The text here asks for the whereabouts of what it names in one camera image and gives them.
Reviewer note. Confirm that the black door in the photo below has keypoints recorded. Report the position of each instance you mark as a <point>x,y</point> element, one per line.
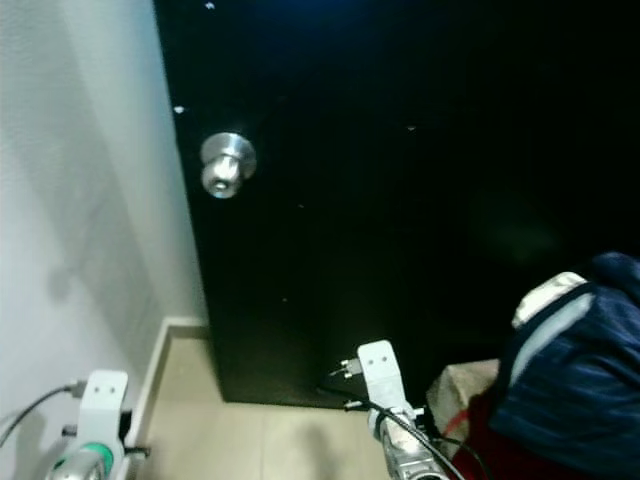
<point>400,200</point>

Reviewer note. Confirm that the silver round door knob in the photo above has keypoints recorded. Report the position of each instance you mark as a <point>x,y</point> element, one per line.
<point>227,160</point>

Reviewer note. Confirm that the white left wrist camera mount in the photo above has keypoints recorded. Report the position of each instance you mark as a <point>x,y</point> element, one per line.
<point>102,405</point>

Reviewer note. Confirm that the red cloth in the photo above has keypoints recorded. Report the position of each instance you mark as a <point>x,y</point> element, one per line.
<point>495,450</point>

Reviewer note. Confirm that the white baseboard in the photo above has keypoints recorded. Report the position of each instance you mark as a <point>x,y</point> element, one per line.
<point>160,345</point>

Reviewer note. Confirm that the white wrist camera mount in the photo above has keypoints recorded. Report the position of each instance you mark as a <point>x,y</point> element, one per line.
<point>382,372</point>
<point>102,405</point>

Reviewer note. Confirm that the beige laundry box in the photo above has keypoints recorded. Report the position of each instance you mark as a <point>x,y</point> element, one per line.
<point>460,385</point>

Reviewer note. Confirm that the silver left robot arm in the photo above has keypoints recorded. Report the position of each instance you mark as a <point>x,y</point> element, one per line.
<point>82,465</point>

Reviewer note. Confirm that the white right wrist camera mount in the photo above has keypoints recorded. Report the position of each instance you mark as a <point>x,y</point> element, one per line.
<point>382,372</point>

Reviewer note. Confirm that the navy blue quilted jacket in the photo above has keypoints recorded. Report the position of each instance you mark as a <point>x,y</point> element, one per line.
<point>575,370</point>

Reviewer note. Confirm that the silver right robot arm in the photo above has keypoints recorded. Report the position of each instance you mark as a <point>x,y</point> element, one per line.
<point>410,450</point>

